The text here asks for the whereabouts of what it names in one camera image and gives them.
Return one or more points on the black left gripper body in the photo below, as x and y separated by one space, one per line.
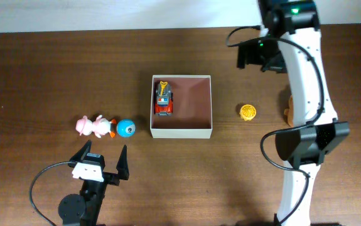
110 177

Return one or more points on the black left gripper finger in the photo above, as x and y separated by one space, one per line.
122 165
81 154

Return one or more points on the yellow round toy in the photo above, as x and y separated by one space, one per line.
247 112

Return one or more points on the brown plush toy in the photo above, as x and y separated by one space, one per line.
289 112

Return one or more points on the red grey toy fire truck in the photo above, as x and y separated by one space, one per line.
163 104

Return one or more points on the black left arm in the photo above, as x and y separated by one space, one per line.
83 208

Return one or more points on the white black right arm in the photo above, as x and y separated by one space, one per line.
290 43

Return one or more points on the pink white duck toy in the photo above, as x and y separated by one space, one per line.
100 127

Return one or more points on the blue ball toy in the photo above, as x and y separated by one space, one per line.
126 128

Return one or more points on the white cardboard box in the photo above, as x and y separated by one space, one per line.
192 108

